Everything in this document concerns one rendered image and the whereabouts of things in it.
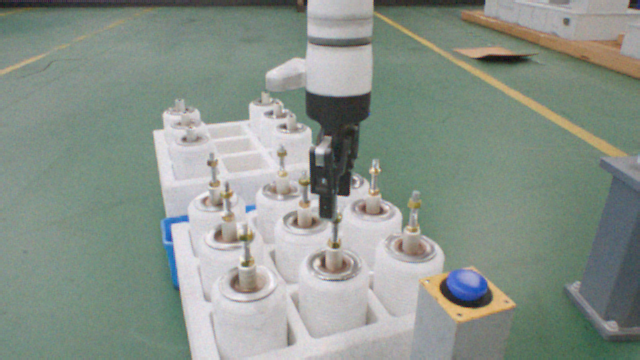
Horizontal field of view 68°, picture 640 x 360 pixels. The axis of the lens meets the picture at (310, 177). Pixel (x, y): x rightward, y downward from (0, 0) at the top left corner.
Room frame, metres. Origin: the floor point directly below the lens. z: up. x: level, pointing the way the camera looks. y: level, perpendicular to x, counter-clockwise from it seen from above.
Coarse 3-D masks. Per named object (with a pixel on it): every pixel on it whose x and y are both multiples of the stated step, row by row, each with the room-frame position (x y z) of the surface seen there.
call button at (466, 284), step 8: (456, 272) 0.41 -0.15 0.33; (464, 272) 0.41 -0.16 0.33; (472, 272) 0.41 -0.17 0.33; (448, 280) 0.40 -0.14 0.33; (456, 280) 0.39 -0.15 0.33; (464, 280) 0.39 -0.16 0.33; (472, 280) 0.39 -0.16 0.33; (480, 280) 0.39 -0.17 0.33; (456, 288) 0.38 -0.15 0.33; (464, 288) 0.38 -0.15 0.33; (472, 288) 0.38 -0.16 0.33; (480, 288) 0.38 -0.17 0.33; (456, 296) 0.39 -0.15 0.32; (464, 296) 0.38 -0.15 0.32; (472, 296) 0.38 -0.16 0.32; (480, 296) 0.38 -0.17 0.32
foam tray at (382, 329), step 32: (256, 224) 0.79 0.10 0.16; (192, 256) 0.65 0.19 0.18; (192, 288) 0.57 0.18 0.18; (288, 288) 0.57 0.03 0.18; (192, 320) 0.50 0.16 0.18; (288, 320) 0.50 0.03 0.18; (384, 320) 0.50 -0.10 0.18; (192, 352) 0.54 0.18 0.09; (288, 352) 0.44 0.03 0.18; (320, 352) 0.44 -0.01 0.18; (352, 352) 0.46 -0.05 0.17; (384, 352) 0.47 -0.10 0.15
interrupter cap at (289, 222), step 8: (288, 216) 0.66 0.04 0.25; (296, 216) 0.66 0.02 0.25; (312, 216) 0.66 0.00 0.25; (288, 224) 0.63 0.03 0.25; (296, 224) 0.64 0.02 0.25; (312, 224) 0.64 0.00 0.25; (320, 224) 0.63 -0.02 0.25; (328, 224) 0.63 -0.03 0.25; (288, 232) 0.61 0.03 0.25; (296, 232) 0.61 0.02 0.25; (304, 232) 0.61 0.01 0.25; (312, 232) 0.61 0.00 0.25; (320, 232) 0.61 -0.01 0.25
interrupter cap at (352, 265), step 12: (312, 252) 0.55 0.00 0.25; (324, 252) 0.56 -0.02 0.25; (348, 252) 0.56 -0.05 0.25; (312, 264) 0.53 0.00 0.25; (324, 264) 0.53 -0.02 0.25; (348, 264) 0.53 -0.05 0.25; (360, 264) 0.53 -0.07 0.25; (324, 276) 0.50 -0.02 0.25; (336, 276) 0.50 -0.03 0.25; (348, 276) 0.50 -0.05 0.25
